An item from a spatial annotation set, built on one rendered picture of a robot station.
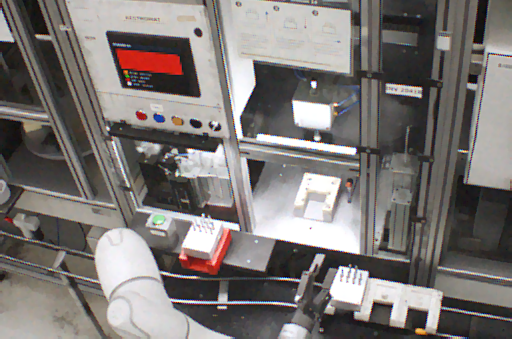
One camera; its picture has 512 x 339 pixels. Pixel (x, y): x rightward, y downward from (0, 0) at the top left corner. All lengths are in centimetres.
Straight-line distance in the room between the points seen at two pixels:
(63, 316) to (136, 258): 190
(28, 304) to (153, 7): 214
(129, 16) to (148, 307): 77
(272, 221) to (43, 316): 154
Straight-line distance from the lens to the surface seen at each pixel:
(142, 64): 185
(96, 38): 190
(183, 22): 173
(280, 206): 236
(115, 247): 158
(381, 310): 220
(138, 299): 146
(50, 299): 350
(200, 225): 221
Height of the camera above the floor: 272
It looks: 45 degrees down
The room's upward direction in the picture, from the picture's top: 8 degrees counter-clockwise
